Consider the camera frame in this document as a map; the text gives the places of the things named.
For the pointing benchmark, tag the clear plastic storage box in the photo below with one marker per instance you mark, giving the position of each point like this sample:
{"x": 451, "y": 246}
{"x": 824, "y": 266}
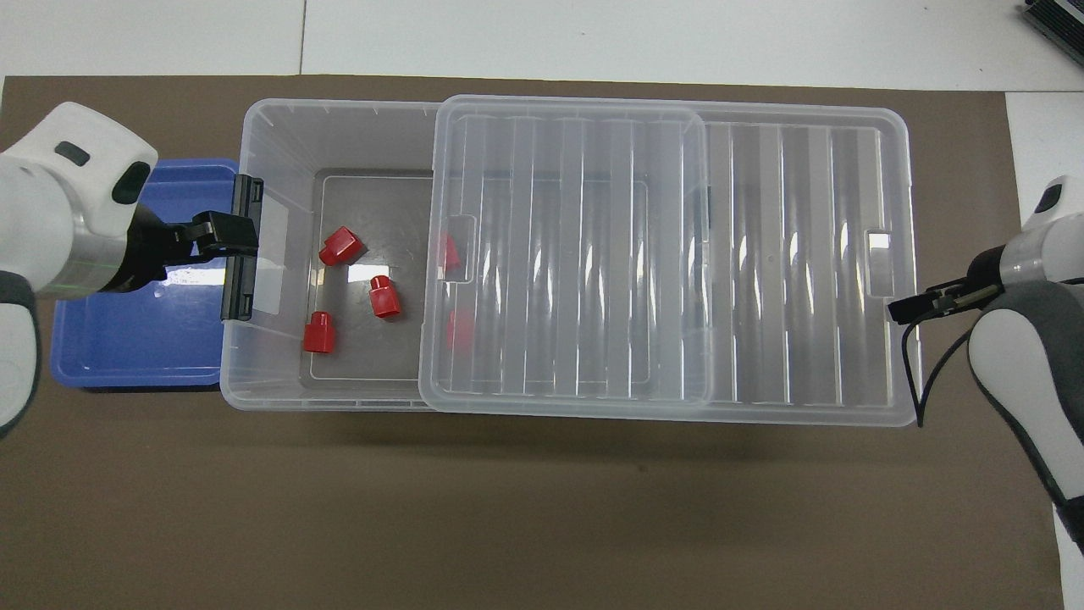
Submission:
{"x": 339, "y": 144}

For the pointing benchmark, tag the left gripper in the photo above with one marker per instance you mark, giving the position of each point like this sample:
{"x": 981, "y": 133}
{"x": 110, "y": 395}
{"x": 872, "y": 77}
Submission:
{"x": 144, "y": 250}

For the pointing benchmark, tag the red block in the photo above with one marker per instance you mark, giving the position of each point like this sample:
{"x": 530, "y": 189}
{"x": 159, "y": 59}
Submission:
{"x": 319, "y": 335}
{"x": 386, "y": 298}
{"x": 340, "y": 246}

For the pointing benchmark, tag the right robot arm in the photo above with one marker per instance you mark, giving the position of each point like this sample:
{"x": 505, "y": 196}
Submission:
{"x": 1033, "y": 373}

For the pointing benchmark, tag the black ribbed device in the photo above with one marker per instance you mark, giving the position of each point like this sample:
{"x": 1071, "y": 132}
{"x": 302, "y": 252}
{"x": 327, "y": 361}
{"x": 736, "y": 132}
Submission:
{"x": 1059, "y": 19}

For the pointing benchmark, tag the black box latch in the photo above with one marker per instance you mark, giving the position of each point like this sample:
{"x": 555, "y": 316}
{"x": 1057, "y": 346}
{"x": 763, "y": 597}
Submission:
{"x": 246, "y": 199}

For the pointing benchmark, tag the blue plastic tray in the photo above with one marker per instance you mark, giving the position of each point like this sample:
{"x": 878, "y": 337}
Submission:
{"x": 127, "y": 339}

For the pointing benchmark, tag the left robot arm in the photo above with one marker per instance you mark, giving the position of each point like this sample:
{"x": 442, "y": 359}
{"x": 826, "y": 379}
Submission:
{"x": 51, "y": 195}

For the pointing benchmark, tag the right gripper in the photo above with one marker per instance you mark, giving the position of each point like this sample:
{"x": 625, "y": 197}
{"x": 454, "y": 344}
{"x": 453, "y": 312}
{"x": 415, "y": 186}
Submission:
{"x": 984, "y": 271}

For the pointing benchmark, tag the clear plastic box lid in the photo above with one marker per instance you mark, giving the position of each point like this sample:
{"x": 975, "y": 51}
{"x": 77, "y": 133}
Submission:
{"x": 762, "y": 254}

